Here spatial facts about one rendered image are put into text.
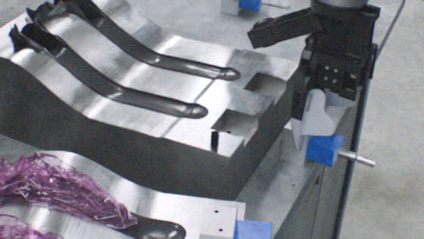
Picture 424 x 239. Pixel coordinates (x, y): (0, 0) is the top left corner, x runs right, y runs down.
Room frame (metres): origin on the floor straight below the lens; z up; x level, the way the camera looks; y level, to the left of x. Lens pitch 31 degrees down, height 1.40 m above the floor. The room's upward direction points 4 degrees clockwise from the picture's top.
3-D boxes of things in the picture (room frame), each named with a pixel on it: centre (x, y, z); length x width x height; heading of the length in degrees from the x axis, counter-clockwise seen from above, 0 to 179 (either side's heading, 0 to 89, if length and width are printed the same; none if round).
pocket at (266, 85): (0.88, -0.04, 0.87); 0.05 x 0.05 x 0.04; 70
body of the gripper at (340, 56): (0.83, -0.12, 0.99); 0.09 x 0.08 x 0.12; 64
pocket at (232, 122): (0.77, 0.00, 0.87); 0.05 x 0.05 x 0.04; 70
